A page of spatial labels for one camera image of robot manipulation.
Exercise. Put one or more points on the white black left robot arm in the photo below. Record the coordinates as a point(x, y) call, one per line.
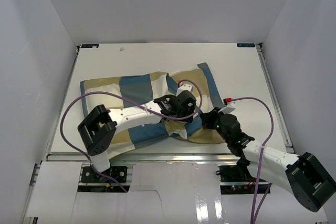
point(101, 124)

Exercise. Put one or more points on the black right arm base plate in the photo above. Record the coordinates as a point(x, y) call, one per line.
point(234, 173)

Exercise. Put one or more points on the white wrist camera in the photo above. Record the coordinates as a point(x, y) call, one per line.
point(229, 106)
point(184, 87)

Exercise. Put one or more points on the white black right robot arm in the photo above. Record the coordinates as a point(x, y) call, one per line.
point(301, 175)

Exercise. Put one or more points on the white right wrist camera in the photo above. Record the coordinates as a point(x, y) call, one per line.
point(229, 106)

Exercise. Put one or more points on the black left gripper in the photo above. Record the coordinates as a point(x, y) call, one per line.
point(188, 111)

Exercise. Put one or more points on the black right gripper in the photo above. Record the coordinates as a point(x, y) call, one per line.
point(208, 118)

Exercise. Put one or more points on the blue beige white checked pillowcase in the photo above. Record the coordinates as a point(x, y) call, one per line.
point(117, 92)

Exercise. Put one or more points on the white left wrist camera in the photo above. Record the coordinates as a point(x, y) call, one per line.
point(184, 87)

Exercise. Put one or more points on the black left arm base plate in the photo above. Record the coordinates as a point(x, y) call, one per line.
point(119, 173)

